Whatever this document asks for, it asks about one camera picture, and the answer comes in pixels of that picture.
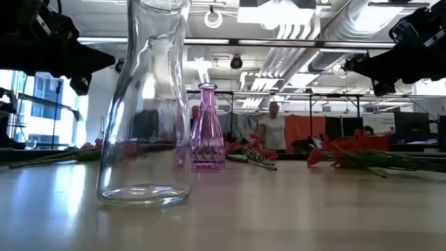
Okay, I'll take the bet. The orange partition panel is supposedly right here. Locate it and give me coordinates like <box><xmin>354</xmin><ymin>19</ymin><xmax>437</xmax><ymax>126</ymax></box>
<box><xmin>284</xmin><ymin>114</ymin><xmax>327</xmax><ymax>153</ymax></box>

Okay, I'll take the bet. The white board with text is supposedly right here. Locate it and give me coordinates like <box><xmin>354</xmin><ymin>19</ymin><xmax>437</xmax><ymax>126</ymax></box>
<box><xmin>362</xmin><ymin>113</ymin><xmax>395</xmax><ymax>135</ymax></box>

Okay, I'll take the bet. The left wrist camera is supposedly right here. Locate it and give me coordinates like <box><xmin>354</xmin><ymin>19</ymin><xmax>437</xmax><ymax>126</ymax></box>
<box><xmin>69</xmin><ymin>73</ymin><xmax>93</xmax><ymax>97</ymax></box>

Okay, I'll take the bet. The black stage light cluster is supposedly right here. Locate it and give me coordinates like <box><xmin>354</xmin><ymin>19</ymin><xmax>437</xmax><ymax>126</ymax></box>
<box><xmin>343</xmin><ymin>51</ymin><xmax>371</xmax><ymax>70</ymax></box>

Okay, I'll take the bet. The black partition panel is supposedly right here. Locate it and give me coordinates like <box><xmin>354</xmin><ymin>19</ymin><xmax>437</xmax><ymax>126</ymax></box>
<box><xmin>325</xmin><ymin>116</ymin><xmax>364</xmax><ymax>137</ymax></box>

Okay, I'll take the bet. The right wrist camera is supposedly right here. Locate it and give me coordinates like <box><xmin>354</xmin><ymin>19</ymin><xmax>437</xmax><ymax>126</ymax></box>
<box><xmin>371</xmin><ymin>79</ymin><xmax>397</xmax><ymax>97</ymax></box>

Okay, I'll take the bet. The long ceiling light strip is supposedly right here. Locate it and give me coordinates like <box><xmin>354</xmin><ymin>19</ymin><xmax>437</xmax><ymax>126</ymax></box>
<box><xmin>77</xmin><ymin>36</ymin><xmax>397</xmax><ymax>49</ymax></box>

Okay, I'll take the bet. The red box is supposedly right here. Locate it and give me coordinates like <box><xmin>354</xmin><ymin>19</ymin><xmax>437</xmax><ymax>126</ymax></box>
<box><xmin>351</xmin><ymin>135</ymin><xmax>391</xmax><ymax>153</ymax></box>

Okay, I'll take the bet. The clear glass vase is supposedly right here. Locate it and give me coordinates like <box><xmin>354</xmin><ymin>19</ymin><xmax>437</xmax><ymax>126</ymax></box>
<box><xmin>95</xmin><ymin>0</ymin><xmax>193</xmax><ymax>207</ymax></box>

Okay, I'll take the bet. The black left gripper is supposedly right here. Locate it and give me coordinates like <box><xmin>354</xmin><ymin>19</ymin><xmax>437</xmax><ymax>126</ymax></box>
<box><xmin>0</xmin><ymin>36</ymin><xmax>116</xmax><ymax>78</ymax></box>

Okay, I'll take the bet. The silver ventilation duct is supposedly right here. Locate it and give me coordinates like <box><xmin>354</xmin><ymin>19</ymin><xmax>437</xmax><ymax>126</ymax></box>
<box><xmin>308</xmin><ymin>0</ymin><xmax>405</xmax><ymax>74</ymax></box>

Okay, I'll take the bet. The pink glass vase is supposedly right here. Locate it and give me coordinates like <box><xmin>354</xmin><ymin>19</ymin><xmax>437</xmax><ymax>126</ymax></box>
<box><xmin>190</xmin><ymin>82</ymin><xmax>226</xmax><ymax>171</ymax></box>

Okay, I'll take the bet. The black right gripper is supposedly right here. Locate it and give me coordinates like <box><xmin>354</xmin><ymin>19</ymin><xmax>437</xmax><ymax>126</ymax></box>
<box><xmin>350</xmin><ymin>38</ymin><xmax>446</xmax><ymax>84</ymax></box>

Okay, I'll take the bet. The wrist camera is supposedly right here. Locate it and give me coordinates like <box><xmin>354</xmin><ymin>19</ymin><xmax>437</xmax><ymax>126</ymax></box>
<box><xmin>69</xmin><ymin>73</ymin><xmax>93</xmax><ymax>97</ymax></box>
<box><xmin>371</xmin><ymin>79</ymin><xmax>397</xmax><ymax>97</ymax></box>

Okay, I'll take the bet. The red carnation bunch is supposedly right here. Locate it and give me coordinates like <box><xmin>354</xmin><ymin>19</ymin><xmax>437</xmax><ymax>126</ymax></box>
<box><xmin>225</xmin><ymin>133</ymin><xmax>279</xmax><ymax>172</ymax></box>
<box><xmin>116</xmin><ymin>140</ymin><xmax>140</xmax><ymax>158</ymax></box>
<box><xmin>306</xmin><ymin>128</ymin><xmax>446</xmax><ymax>179</ymax></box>

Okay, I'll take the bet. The black monitor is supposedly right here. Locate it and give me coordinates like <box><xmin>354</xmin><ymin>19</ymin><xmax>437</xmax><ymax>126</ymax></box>
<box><xmin>394</xmin><ymin>111</ymin><xmax>431</xmax><ymax>137</ymax></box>

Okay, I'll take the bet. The white hanging ring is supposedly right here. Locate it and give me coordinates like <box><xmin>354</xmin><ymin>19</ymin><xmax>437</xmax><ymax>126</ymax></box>
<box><xmin>203</xmin><ymin>10</ymin><xmax>224</xmax><ymax>29</ymax></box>

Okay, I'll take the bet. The black tripod stand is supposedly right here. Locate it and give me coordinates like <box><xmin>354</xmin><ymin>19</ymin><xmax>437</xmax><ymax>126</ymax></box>
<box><xmin>51</xmin><ymin>80</ymin><xmax>63</xmax><ymax>150</ymax></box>

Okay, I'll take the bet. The black equipment rack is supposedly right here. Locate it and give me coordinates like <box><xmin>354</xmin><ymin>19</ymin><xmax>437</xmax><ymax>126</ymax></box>
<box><xmin>0</xmin><ymin>86</ymin><xmax>27</xmax><ymax>151</ymax></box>

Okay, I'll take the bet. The blue desk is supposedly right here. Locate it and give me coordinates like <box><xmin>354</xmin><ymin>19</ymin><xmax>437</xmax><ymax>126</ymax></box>
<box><xmin>389</xmin><ymin>134</ymin><xmax>446</xmax><ymax>153</ymax></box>

